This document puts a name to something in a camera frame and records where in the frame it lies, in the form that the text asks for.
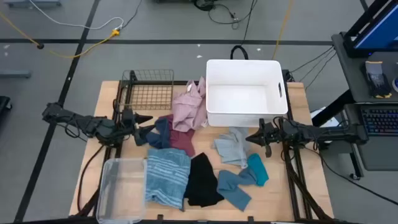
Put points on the black cloth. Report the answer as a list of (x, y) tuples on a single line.
[(202, 183)]

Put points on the navy blue cloth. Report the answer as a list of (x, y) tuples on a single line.
[(160, 137)]

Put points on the blue striped towel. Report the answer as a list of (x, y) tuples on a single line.
[(168, 177)]

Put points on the light grey cloth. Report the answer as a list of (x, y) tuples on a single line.
[(231, 149)]

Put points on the maroon cloth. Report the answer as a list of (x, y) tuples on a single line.
[(182, 140)]

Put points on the black backlit keyboard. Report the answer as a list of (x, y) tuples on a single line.
[(381, 120)]

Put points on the black metal table frame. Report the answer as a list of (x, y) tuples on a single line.
[(178, 83)]

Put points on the computer monitor blue screen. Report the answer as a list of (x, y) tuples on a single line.
[(382, 34)]

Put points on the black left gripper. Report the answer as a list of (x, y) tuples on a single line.
[(128, 119)]

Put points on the pink cloth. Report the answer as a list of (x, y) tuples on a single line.
[(188, 109)]

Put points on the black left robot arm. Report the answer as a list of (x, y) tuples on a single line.
[(93, 126)]

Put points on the white plastic bin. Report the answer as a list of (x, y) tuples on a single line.
[(245, 118)]

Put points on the grey furniture foot bar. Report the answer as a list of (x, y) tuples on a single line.
[(15, 74)]

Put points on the black object on floor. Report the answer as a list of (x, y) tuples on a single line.
[(4, 104)]

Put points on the clear plastic container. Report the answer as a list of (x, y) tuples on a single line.
[(124, 193)]

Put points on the teal cloth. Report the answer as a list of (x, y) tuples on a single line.
[(258, 169)]

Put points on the blue round object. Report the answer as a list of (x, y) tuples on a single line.
[(395, 84)]

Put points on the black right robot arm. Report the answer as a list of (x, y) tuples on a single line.
[(326, 134)]

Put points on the grey computer desk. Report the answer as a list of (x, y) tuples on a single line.
[(379, 155)]

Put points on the grey black work gloves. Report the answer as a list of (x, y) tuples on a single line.
[(376, 79)]

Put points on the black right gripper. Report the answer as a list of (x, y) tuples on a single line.
[(270, 135)]

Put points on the slate blue cloth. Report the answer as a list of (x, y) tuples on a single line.
[(231, 186)]

